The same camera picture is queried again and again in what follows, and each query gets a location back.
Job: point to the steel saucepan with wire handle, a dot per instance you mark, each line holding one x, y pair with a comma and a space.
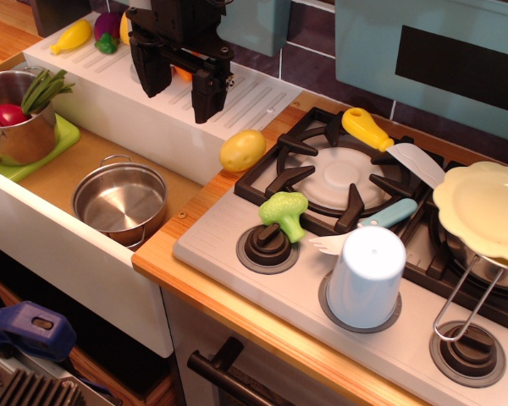
493, 271

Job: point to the yellow toy squash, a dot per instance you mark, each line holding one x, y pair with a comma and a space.
75, 36

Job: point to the black stove knob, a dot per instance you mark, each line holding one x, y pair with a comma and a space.
476, 360
266, 250

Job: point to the orange toy pepper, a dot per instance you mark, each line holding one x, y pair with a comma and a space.
187, 66

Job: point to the green cutting board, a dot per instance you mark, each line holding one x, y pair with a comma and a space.
68, 135

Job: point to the yellow toy potato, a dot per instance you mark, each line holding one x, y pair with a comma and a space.
243, 150

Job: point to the blue clamp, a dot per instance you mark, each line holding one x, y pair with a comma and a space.
35, 330

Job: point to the green toy beans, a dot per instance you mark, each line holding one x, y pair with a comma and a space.
43, 88

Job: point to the small steel pot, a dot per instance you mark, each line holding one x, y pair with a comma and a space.
124, 200

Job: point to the white plastic cup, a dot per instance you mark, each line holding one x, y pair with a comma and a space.
363, 288

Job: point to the white sink basin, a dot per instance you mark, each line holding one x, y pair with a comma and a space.
107, 103

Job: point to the teal wall cabinet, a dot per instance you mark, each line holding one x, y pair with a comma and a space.
260, 26

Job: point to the blue handled white fork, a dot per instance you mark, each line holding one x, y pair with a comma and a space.
386, 218

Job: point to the green toy broccoli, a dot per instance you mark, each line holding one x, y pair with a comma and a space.
285, 209

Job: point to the tall steel pot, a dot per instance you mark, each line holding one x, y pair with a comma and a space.
25, 138

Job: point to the yellow handled toy knife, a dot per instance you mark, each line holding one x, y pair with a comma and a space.
360, 123

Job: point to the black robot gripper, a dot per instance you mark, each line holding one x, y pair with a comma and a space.
167, 29

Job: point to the black burner grate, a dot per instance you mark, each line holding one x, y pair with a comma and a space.
346, 181

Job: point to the red toy tomato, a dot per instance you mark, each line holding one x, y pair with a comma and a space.
11, 114

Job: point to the black oven door handle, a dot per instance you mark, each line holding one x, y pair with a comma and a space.
216, 371

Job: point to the black right stove knob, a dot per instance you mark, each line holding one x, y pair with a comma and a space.
476, 360

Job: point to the yellow toy corn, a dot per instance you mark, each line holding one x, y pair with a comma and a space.
124, 30

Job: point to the purple toy eggplant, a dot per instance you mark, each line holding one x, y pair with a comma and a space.
107, 32

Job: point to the black left stove knob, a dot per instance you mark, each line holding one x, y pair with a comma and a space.
266, 250

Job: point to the teal microwave cabinet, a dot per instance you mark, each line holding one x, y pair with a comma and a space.
449, 58

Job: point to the pale yellow plate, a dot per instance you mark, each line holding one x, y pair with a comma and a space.
473, 206

